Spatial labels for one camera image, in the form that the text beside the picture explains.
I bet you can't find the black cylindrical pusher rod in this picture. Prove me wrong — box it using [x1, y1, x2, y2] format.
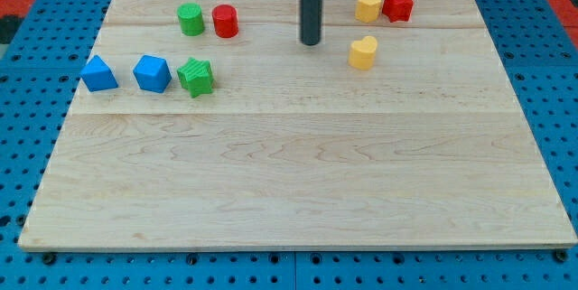
[299, 0, 323, 46]

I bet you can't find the yellow heart block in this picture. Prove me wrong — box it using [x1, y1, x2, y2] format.
[348, 36, 378, 70]

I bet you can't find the red star block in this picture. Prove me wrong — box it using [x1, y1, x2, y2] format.
[382, 0, 414, 23]

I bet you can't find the green star block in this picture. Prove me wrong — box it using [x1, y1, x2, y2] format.
[177, 58, 214, 98]

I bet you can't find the yellow hexagon block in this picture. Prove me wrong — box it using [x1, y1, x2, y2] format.
[355, 0, 382, 23]

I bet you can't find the red cylinder block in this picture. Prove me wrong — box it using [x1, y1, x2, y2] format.
[211, 5, 238, 38]

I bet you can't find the green cylinder block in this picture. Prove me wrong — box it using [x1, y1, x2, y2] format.
[177, 3, 205, 36]

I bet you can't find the light wooden board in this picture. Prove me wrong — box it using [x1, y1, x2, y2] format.
[19, 0, 577, 253]

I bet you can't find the blue cube block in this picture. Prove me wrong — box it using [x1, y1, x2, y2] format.
[133, 55, 172, 93]

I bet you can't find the blue triangular prism block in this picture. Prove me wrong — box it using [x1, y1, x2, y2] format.
[80, 55, 118, 92]

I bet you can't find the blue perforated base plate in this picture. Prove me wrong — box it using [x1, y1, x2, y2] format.
[1, 0, 577, 289]

